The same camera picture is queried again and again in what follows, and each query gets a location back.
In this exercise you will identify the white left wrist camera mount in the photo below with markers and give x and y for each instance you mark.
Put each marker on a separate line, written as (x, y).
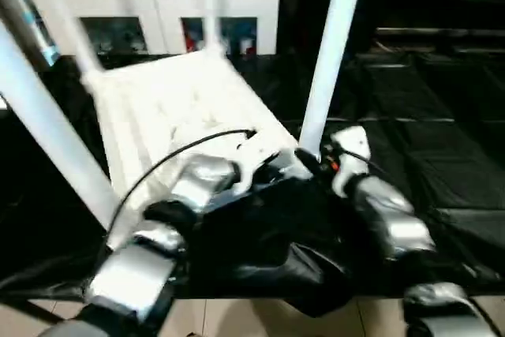
(260, 147)

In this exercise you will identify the black work mat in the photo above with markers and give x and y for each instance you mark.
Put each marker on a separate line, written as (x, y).
(414, 155)

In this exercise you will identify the white red mug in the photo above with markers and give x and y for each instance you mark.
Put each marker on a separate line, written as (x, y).
(248, 47)

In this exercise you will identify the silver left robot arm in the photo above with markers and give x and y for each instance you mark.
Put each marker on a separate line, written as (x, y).
(205, 173)

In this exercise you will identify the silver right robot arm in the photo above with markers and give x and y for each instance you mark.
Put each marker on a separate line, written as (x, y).
(402, 226)

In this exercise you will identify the white plastic table top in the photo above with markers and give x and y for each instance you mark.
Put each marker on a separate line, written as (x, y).
(177, 96)

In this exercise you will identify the light blue packaged box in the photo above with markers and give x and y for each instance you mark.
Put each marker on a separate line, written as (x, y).
(49, 53)

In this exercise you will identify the white plastic table leg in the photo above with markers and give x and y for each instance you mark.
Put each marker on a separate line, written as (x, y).
(331, 57)
(71, 25)
(47, 116)
(211, 5)

